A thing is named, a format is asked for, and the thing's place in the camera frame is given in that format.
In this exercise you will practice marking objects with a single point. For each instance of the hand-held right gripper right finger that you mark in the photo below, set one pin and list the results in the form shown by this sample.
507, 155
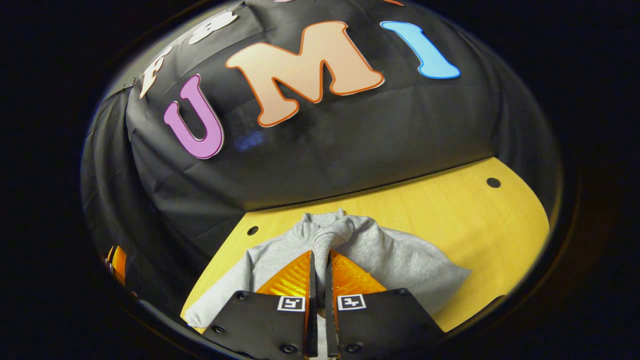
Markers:
380, 325

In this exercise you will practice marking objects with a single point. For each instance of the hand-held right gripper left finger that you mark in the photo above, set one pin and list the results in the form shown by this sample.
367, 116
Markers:
265, 325

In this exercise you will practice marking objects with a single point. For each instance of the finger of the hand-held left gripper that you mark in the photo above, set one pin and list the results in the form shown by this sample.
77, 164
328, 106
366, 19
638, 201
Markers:
119, 262

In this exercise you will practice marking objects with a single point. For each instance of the grey zip-neck sweatshirt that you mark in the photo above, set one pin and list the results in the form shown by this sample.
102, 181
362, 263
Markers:
400, 260

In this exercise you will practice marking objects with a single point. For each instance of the black backdrop cloth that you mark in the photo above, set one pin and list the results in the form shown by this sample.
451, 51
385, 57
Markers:
320, 150

